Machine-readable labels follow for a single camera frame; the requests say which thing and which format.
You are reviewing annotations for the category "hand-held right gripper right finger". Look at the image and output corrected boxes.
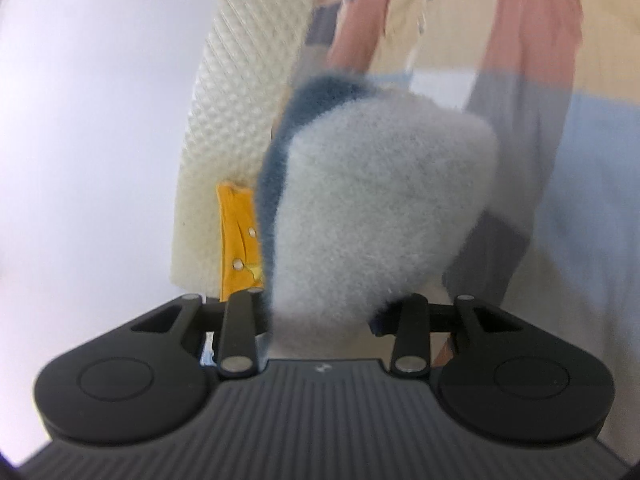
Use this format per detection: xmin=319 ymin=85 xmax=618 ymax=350
xmin=370 ymin=294 xmax=523 ymax=379

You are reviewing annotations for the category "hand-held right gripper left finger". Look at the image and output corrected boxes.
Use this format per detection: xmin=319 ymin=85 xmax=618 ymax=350
xmin=131 ymin=287 xmax=271 ymax=380

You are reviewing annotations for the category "white fuzzy sock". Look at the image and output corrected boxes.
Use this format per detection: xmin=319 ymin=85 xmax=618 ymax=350
xmin=255 ymin=75 xmax=501 ymax=361

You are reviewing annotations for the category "yellow crown pillow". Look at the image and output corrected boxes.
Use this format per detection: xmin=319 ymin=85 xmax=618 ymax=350
xmin=215 ymin=182 xmax=266 ymax=303

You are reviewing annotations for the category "cream quilted headboard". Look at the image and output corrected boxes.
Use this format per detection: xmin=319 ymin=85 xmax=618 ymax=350
xmin=170 ymin=0 xmax=346 ymax=306

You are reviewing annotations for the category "checkered duvet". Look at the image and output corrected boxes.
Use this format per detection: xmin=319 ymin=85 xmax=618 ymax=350
xmin=295 ymin=0 xmax=640 ymax=461

